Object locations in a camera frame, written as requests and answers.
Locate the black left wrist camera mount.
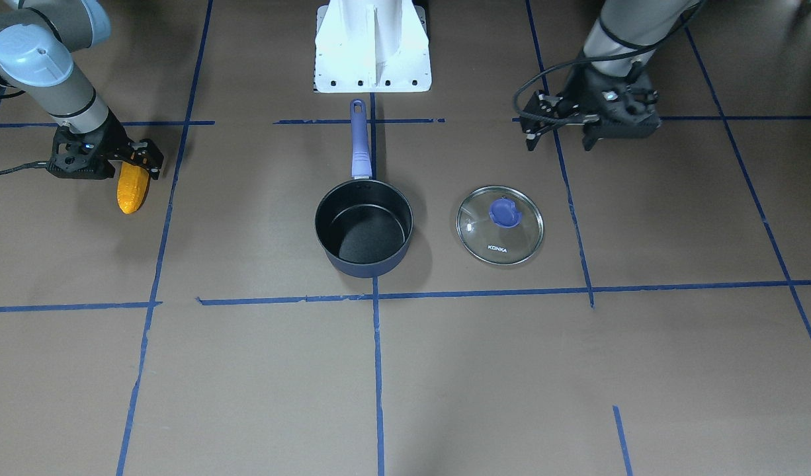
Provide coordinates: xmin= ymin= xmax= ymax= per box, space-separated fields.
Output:
xmin=579 ymin=62 xmax=662 ymax=139

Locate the dark blue saucepan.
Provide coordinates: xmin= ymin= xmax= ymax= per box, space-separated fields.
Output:
xmin=314 ymin=99 xmax=413 ymax=278

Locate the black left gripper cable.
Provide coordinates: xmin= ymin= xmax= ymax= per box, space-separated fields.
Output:
xmin=513 ymin=0 xmax=708 ymax=133

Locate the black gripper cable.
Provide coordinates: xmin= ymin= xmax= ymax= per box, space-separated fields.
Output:
xmin=513 ymin=0 xmax=708 ymax=133
xmin=0 ymin=78 xmax=56 ymax=178

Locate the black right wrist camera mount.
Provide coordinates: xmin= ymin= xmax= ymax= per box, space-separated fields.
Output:
xmin=46 ymin=126 xmax=116 ymax=180

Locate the yellow toy corn cob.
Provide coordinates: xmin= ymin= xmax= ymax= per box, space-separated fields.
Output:
xmin=117 ymin=162 xmax=149 ymax=215

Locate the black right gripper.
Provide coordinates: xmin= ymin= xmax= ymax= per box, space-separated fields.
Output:
xmin=101 ymin=112 xmax=164 ymax=180

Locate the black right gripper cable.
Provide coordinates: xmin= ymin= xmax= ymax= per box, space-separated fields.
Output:
xmin=0 ymin=78 xmax=56 ymax=178

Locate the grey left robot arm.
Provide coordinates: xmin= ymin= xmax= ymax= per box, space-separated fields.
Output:
xmin=512 ymin=1 xmax=704 ymax=151

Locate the glass pot lid blue knob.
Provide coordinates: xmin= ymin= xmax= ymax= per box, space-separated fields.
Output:
xmin=456 ymin=186 xmax=545 ymax=266

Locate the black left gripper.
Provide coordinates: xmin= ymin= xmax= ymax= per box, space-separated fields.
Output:
xmin=521 ymin=90 xmax=604 ymax=151

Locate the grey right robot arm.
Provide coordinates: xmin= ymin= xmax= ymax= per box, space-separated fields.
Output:
xmin=0 ymin=1 xmax=164 ymax=180

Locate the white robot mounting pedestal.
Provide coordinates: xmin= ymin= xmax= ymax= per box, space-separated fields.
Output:
xmin=313 ymin=1 xmax=433 ymax=94

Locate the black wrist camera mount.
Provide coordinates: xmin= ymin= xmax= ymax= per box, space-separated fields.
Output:
xmin=579 ymin=62 xmax=662 ymax=139
xmin=46 ymin=126 xmax=116 ymax=180

